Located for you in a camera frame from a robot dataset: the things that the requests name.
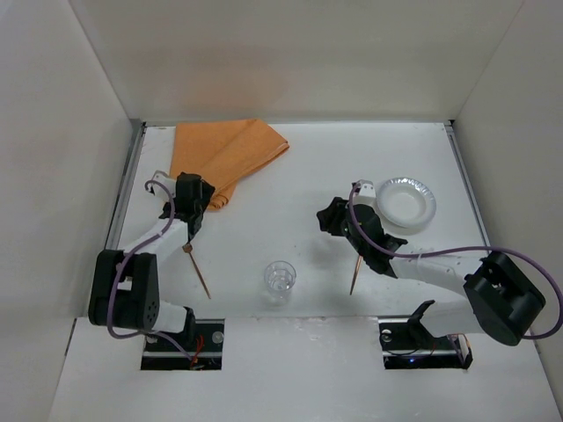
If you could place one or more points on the white grey-rimmed plate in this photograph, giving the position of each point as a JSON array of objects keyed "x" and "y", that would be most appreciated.
[{"x": 406, "y": 202}]

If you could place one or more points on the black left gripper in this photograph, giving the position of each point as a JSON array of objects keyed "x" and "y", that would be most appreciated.
[{"x": 192, "y": 225}]

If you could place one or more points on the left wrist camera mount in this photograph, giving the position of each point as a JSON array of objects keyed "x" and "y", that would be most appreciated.
[{"x": 161, "y": 184}]

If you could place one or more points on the copper spoon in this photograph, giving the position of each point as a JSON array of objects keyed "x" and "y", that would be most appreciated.
[{"x": 358, "y": 265}]

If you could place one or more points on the clear plastic cup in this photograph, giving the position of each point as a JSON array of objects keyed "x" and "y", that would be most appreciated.
[{"x": 280, "y": 277}]

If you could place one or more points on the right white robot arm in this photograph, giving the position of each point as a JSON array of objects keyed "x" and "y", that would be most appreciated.
[{"x": 493, "y": 295}]

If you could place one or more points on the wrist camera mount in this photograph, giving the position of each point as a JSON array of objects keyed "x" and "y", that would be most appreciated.
[
  {"x": 161, "y": 184},
  {"x": 365, "y": 193}
]

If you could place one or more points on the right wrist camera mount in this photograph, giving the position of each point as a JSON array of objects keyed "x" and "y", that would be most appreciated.
[{"x": 365, "y": 193}]

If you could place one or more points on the orange cloth placemat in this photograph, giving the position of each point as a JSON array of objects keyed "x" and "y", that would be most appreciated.
[{"x": 224, "y": 152}]

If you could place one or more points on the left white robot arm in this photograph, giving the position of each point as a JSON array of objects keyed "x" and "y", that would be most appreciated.
[{"x": 125, "y": 293}]

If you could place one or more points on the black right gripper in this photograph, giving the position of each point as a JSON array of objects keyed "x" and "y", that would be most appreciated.
[{"x": 367, "y": 250}]

